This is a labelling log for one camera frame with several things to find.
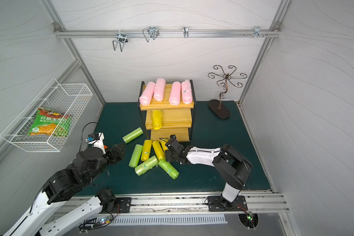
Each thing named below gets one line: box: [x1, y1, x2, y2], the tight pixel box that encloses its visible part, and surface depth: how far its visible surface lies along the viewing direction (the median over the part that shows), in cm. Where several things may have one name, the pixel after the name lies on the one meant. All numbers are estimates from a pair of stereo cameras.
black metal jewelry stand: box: [207, 64, 248, 119], surface depth 110 cm
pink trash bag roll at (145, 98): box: [139, 81, 156, 106], surface depth 75 cm
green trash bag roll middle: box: [134, 155, 159, 177], surface depth 86 cm
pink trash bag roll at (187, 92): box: [181, 79, 193, 105], surface depth 75 cm
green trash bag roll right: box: [158, 158, 180, 180], surface depth 84 cm
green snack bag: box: [28, 107, 73, 138], surface depth 63 cm
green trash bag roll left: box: [128, 144, 144, 168], surface depth 90 cm
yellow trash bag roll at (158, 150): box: [151, 140, 165, 162], surface depth 92 cm
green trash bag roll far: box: [121, 126, 144, 145], surface depth 100 cm
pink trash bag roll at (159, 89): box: [153, 77, 166, 102], surface depth 77 cm
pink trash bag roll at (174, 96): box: [168, 81, 182, 106], surface depth 75 cm
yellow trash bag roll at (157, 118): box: [151, 109, 163, 130], surface depth 87 cm
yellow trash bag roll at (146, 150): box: [140, 139, 152, 162], surface depth 92 cm
